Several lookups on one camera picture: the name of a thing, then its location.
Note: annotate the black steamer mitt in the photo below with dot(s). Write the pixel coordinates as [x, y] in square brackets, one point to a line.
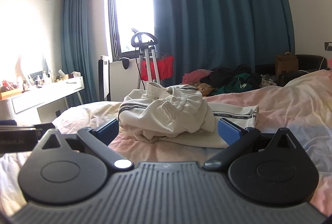
[126, 63]

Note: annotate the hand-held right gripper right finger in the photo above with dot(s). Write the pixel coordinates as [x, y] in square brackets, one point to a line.
[229, 132]

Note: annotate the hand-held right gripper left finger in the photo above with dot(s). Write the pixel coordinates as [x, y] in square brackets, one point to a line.
[107, 132]

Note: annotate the beige garment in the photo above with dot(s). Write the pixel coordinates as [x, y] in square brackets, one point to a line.
[205, 90]

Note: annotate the white tissue box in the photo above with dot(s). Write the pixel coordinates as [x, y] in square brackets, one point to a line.
[75, 75]

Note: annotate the garment steamer stand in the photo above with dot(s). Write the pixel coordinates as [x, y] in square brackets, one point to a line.
[148, 65]

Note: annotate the green garment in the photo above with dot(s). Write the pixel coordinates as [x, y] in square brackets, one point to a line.
[233, 88]

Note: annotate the black garment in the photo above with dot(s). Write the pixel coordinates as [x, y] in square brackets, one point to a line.
[220, 76]

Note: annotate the narrow blue curtain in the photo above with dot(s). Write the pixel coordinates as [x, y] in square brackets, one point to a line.
[80, 32]

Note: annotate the wavy vanity mirror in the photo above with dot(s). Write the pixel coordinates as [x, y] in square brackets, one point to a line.
[33, 63]

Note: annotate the orange tray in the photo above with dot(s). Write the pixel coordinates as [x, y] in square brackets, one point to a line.
[10, 94]

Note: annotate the black sofa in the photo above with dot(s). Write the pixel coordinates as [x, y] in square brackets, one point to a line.
[308, 62]

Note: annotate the tan wooden box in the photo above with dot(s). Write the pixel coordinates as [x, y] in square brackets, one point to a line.
[62, 76]

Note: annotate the pink garment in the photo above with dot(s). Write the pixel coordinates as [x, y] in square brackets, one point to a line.
[194, 76]

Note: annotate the white dressing table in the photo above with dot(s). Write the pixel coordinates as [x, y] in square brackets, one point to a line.
[39, 99]

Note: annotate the wide blue curtain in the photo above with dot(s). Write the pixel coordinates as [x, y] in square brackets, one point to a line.
[220, 19]

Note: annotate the brown paper bag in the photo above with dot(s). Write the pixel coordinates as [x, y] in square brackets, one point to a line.
[285, 65]

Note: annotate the row of cosmetic bottles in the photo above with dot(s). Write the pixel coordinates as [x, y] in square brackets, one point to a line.
[39, 80]

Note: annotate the red garment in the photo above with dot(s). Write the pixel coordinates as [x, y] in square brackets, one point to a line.
[166, 68]

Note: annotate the dark wall outlet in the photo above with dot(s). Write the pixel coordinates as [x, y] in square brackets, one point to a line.
[58, 113]

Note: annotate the dark framed window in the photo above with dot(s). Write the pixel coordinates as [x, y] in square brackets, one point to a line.
[129, 6]

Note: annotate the pile of red pink accessories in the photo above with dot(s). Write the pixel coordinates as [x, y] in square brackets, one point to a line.
[9, 85]

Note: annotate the wall socket with white charger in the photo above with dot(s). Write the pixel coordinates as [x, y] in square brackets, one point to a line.
[327, 45]

